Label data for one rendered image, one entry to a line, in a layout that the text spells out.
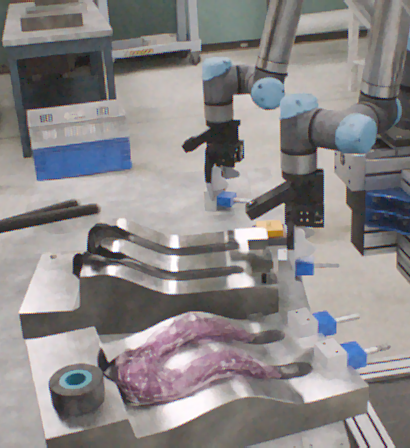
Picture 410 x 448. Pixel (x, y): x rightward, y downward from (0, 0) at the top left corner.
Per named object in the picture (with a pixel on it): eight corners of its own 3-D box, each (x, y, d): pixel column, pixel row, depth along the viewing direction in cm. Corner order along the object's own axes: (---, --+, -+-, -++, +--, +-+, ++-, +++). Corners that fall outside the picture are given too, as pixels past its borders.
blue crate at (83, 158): (125, 150, 499) (122, 119, 489) (133, 170, 461) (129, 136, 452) (34, 161, 488) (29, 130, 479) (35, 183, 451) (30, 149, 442)
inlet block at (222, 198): (257, 208, 195) (256, 189, 193) (250, 215, 191) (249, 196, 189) (211, 202, 200) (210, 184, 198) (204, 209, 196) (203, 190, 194)
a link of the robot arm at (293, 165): (279, 156, 145) (280, 143, 152) (280, 178, 147) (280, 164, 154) (318, 156, 144) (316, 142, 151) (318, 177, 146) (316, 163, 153)
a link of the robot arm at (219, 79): (237, 60, 177) (201, 63, 176) (238, 104, 181) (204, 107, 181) (232, 54, 184) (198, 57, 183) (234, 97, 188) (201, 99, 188)
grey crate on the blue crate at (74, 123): (122, 120, 490) (120, 98, 483) (130, 138, 453) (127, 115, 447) (30, 131, 479) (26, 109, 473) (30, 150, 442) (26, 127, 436)
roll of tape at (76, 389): (116, 390, 108) (114, 371, 107) (83, 422, 102) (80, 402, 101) (74, 376, 112) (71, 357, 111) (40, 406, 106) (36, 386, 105)
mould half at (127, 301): (266, 263, 166) (265, 208, 161) (279, 324, 143) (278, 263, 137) (46, 276, 167) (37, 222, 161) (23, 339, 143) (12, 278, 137)
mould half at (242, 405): (299, 332, 140) (299, 281, 135) (367, 413, 117) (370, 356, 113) (35, 394, 127) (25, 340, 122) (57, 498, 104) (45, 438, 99)
